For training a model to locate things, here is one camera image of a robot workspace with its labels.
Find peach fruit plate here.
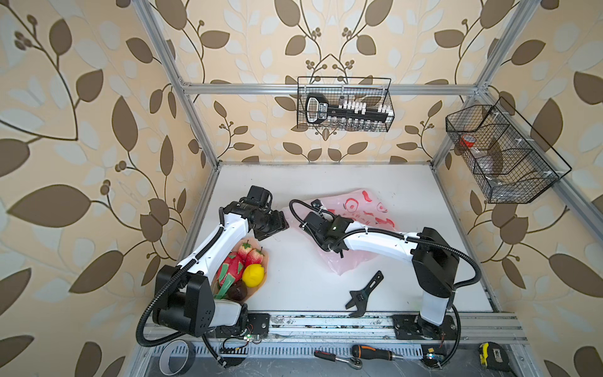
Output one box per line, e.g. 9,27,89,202
212,238,269,303

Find pink plastic bag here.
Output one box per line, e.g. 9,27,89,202
284,189,397,276

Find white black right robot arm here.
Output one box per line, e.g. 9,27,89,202
288,199,482,369

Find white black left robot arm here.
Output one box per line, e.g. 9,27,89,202
135,185,288,367

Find red strawberry far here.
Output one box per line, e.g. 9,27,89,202
236,241,254,262

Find yellow lemon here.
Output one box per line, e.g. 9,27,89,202
242,264,265,288

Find red dragon fruit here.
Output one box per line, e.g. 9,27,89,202
215,252,245,299

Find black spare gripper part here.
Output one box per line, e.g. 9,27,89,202
345,270,384,318

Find dark purple mangosteen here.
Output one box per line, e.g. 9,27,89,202
226,281,248,303

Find black socket set holder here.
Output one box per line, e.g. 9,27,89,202
301,93,395,125

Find orange black screwdriver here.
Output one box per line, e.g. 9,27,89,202
351,345,402,361

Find black ratchet wrench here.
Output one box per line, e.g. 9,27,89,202
313,350,363,370

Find black tape roll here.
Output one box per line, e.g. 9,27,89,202
159,340,196,376

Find yellow black tape measure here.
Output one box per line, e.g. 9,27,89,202
479,342,511,372

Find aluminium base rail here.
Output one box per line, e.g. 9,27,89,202
126,311,541,376

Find black wire basket centre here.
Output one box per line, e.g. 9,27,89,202
297,75,395,133

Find black wire basket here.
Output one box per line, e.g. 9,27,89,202
297,75,395,133
445,97,572,204

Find black wire basket right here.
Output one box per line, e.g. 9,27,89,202
445,97,572,204

